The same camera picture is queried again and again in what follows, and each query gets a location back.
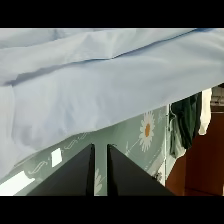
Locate light blue shirt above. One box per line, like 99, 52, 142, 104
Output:
0, 28, 224, 181

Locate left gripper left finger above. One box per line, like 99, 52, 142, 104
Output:
27, 143, 96, 197

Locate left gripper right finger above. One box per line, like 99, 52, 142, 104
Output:
106, 143, 176, 197

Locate dark green garment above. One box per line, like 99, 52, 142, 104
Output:
169, 92, 203, 159

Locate white garment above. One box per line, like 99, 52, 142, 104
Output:
198, 87, 213, 136

